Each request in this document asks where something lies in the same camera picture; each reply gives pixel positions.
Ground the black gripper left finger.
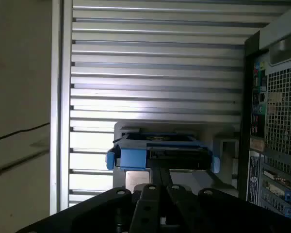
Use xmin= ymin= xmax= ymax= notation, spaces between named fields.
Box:
xmin=16 ymin=168 xmax=164 ymax=233

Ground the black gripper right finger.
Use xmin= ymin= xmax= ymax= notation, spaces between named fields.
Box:
xmin=161 ymin=169 xmax=291 ymax=233

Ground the hard disk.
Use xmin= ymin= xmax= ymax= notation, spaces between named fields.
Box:
xmin=106 ymin=132 xmax=221 ymax=173

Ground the silver CPU chip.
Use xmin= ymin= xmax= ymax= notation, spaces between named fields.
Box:
xmin=125 ymin=170 xmax=151 ymax=190

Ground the open grey PC case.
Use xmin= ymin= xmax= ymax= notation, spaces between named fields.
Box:
xmin=239 ymin=0 xmax=291 ymax=223

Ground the black floor cable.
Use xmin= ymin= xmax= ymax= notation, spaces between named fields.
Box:
xmin=0 ymin=122 xmax=51 ymax=143

